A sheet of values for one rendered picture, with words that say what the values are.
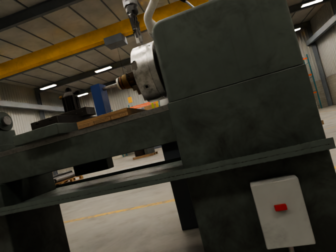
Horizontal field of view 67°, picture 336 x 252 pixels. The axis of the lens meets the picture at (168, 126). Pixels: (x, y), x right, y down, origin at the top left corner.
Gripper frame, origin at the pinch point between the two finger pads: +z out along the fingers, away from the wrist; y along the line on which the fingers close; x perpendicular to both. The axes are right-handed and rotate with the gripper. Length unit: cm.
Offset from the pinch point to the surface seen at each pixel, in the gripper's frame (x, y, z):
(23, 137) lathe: -66, 31, 46
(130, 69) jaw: -0.7, 22.8, 26.0
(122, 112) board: -8, 26, 47
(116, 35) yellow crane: -388, -911, -511
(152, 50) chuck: 13.3, 23.5, 20.3
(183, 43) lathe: 30, 31, 25
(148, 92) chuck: 4.7, 18.6, 39.3
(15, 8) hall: -721, -697, -666
